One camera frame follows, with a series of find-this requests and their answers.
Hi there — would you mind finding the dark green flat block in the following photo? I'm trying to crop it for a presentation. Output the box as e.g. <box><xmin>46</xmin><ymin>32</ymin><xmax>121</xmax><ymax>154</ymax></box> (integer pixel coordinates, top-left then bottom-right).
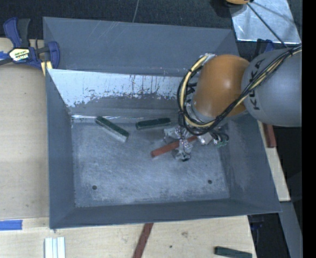
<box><xmin>94</xmin><ymin>116</ymin><xmax>130</xmax><ymax>144</ymax></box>
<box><xmin>135</xmin><ymin>117</ymin><xmax>172</xmax><ymax>131</ymax></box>

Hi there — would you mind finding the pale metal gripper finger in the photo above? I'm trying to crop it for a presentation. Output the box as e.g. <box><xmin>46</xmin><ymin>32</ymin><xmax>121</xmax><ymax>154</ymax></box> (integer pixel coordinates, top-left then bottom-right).
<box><xmin>163</xmin><ymin>126</ymin><xmax>186</xmax><ymax>140</ymax></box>
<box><xmin>173</xmin><ymin>139</ymin><xmax>194</xmax><ymax>162</ymax></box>

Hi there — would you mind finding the red-brown block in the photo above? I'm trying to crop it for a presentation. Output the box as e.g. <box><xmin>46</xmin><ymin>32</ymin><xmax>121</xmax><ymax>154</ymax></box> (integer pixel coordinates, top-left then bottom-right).
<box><xmin>150</xmin><ymin>135</ymin><xmax>199</xmax><ymax>159</ymax></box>
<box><xmin>263</xmin><ymin>122</ymin><xmax>277</xmax><ymax>148</ymax></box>
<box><xmin>131</xmin><ymin>223</ymin><xmax>155</xmax><ymax>258</ymax></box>

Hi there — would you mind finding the grey metal bin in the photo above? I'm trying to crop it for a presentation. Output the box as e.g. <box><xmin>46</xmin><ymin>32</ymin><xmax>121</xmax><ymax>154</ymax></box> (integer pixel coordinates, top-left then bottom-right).
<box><xmin>43</xmin><ymin>16</ymin><xmax>283</xmax><ymax>230</ymax></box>

